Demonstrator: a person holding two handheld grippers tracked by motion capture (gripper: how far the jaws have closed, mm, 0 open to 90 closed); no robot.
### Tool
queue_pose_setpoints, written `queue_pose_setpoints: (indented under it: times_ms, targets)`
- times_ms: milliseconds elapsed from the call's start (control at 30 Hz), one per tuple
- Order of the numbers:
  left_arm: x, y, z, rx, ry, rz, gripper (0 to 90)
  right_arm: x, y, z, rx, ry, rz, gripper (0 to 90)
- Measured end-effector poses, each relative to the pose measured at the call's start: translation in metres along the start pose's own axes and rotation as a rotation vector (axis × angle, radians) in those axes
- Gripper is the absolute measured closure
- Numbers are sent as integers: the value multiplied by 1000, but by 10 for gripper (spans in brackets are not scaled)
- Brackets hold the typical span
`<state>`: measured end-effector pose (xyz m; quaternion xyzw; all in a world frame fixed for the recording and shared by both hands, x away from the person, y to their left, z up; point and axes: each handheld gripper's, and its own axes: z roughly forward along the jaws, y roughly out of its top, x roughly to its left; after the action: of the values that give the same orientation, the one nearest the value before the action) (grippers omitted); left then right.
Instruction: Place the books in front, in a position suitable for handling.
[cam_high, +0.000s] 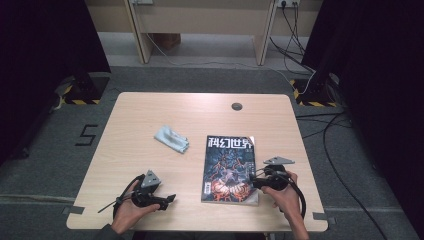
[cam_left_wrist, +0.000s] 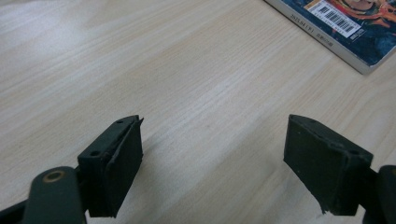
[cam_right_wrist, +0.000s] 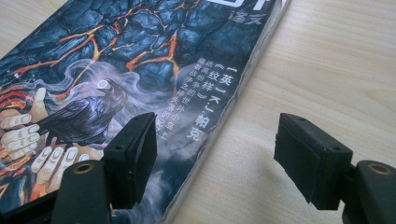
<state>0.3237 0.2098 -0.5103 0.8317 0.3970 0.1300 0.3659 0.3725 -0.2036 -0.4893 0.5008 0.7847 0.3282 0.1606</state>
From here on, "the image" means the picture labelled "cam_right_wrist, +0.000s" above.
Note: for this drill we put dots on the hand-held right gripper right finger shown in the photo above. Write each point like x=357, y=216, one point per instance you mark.
x=314, y=161

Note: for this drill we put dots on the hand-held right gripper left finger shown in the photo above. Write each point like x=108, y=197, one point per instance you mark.
x=132, y=161

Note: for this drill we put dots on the magazine with dark illustrated cover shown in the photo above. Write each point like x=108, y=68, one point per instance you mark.
x=140, y=62

